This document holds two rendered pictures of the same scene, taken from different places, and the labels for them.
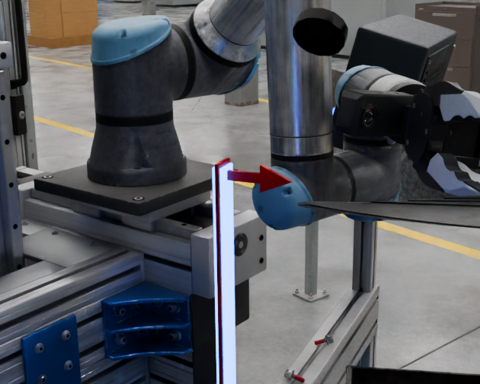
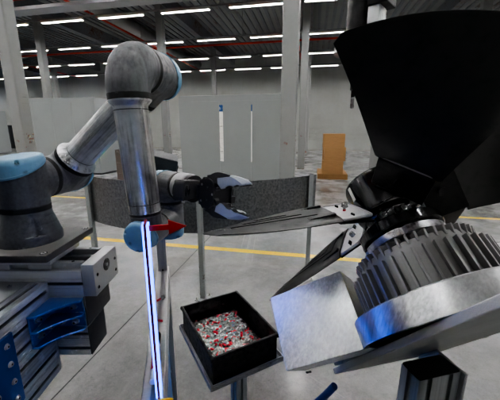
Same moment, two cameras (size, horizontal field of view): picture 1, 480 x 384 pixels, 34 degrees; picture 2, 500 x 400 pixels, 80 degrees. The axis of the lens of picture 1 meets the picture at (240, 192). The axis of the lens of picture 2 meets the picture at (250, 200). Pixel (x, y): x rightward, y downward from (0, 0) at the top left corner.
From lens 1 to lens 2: 26 cm
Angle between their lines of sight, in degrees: 37
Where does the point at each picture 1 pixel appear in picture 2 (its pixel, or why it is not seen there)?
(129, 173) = (31, 240)
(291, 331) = not seen: hidden behind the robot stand
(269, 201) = (135, 239)
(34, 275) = not seen: outside the picture
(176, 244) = (71, 272)
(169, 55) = (47, 172)
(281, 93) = (135, 185)
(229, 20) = (81, 153)
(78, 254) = (1, 294)
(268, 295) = not seen: hidden behind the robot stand
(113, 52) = (11, 173)
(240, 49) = (87, 167)
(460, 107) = (230, 182)
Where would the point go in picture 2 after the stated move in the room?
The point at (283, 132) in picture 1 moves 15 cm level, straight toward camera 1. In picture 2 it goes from (138, 204) to (159, 219)
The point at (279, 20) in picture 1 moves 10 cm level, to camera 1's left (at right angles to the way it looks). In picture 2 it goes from (130, 149) to (80, 151)
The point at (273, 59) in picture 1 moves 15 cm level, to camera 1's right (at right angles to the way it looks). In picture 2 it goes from (128, 169) to (188, 164)
